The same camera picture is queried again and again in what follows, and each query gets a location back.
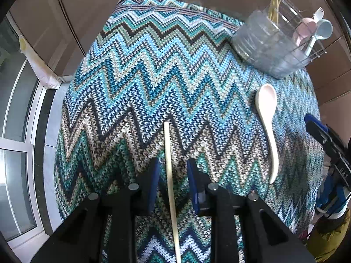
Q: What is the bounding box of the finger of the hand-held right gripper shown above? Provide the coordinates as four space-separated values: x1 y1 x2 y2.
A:
304 114 330 143

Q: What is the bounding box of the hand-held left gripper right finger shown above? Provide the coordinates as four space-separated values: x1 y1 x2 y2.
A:
187 158 316 263

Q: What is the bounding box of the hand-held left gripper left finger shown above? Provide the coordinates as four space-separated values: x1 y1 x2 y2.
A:
31 157 162 263

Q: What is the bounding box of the large white plastic spoon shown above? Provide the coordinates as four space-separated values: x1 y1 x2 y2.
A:
255 83 278 185

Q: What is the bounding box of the clear wire utensil holder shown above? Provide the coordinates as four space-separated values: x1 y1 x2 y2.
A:
230 0 327 79

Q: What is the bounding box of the light blue plastic spoon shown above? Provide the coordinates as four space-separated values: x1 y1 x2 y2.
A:
304 19 334 57

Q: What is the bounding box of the pink plastic spoon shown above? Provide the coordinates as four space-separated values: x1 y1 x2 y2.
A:
300 18 316 33

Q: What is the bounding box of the white plastic fork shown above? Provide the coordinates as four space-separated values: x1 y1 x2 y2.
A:
313 7 324 24

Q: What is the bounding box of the person's right forearm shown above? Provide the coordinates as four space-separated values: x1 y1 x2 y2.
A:
306 216 351 262

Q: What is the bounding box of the zigzag knit table cloth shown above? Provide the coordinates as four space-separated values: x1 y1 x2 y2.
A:
54 0 324 263

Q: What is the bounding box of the beige masking tape strip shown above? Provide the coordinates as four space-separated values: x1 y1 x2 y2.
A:
19 34 62 89

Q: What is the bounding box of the brown cardboard backdrop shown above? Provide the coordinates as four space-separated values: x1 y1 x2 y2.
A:
8 0 351 113

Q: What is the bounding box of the white window frame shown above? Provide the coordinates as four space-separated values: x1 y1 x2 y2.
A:
0 14 72 252

